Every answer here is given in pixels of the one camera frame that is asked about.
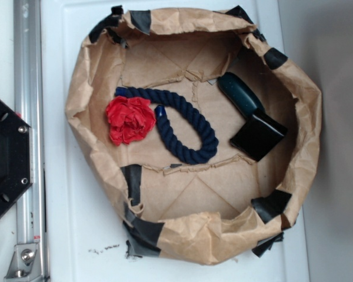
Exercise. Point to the black box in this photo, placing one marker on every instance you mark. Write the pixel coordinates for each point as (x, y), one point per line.
(259, 135)

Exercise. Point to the brown paper bag bin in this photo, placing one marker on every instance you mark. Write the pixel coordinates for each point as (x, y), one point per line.
(211, 212)

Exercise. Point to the red crumpled paper flower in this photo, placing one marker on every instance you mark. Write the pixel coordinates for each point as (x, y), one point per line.
(130, 119)

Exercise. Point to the dark green oval case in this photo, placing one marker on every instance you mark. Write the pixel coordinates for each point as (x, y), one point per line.
(239, 94)

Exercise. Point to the aluminium frame rail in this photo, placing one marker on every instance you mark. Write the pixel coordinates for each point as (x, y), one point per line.
(31, 207)

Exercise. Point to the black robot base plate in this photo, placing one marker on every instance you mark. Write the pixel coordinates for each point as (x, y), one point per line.
(15, 158)

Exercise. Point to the metal corner bracket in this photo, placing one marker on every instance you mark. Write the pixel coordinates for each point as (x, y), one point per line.
(25, 264)

